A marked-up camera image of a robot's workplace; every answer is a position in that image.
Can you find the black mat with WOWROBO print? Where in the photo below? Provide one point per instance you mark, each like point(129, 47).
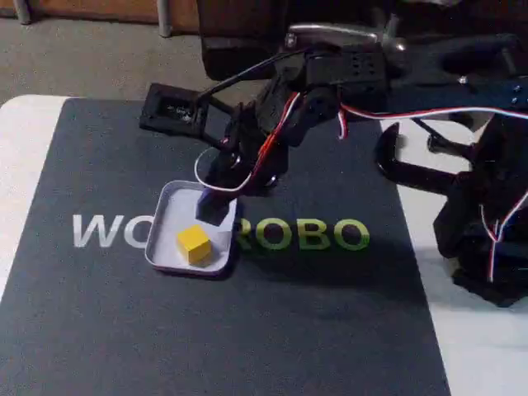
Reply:
point(206, 330)

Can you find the black office chair silver base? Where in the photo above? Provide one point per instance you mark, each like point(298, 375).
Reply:
point(235, 37)

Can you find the grey metal furniture leg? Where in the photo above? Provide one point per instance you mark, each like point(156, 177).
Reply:
point(164, 18)
point(22, 10)

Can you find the yellow wooden cube block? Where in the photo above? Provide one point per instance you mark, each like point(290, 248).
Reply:
point(194, 244)

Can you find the black square camera box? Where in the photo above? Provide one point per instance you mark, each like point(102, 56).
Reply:
point(171, 109)

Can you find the white rounded metal tray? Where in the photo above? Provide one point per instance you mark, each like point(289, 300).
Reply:
point(165, 251)

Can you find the black C clamp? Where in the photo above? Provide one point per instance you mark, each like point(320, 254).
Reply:
point(408, 169)

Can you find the purple wooden cube block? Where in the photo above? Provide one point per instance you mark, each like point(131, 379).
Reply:
point(208, 208)

